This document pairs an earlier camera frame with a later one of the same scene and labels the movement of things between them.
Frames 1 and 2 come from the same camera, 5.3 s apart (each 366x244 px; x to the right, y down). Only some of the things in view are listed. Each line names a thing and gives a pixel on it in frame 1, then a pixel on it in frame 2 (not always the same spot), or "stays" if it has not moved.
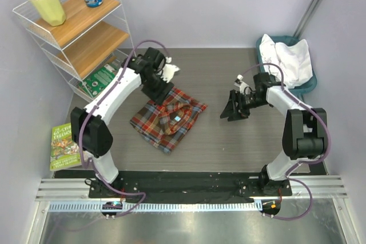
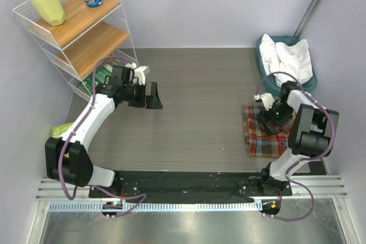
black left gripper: (159, 97) to (152, 101)
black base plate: (189, 186) stays
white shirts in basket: (293, 58) stays
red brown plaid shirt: (165, 124) to (259, 143)
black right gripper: (235, 113) to (266, 116)
